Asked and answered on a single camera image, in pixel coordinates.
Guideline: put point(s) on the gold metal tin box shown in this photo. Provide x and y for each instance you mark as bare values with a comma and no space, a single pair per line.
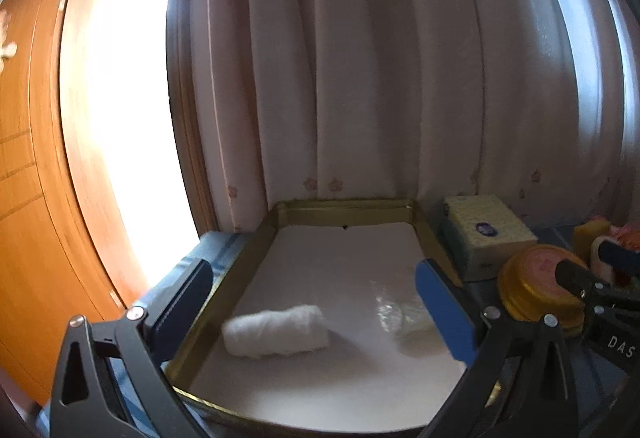
350,268

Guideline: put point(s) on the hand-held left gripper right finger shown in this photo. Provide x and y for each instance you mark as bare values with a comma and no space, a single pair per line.
445,313

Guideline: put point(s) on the white floral curtain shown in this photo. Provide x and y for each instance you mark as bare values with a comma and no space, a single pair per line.
375,67

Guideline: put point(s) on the blue plaid tablecloth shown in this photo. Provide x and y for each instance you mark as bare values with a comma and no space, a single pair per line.
225,248

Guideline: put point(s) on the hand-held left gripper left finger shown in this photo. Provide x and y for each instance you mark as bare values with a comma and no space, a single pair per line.
185,298

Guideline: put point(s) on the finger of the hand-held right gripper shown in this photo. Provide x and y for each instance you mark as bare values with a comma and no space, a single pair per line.
575,277
622,254

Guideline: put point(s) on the wooden door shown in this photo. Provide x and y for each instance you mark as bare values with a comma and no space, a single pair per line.
30,218

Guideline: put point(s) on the wooden door frame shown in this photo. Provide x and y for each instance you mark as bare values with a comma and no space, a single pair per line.
75,193

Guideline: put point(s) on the yellow floral tissue pack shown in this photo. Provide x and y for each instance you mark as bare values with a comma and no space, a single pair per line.
490,228

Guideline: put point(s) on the white rolled towel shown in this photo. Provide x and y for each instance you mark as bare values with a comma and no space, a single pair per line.
275,330

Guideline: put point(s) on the clear plastic packet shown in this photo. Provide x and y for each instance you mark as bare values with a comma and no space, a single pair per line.
400,318

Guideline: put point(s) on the dark brown frame post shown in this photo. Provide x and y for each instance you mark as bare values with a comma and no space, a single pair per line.
182,117

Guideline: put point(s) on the yellow sponge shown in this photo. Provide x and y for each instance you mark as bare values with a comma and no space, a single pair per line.
587,233

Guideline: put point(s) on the round gold tin pink lid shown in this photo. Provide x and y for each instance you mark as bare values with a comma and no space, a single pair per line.
530,273

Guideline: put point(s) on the white door decal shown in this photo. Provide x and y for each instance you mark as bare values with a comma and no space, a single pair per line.
7,45

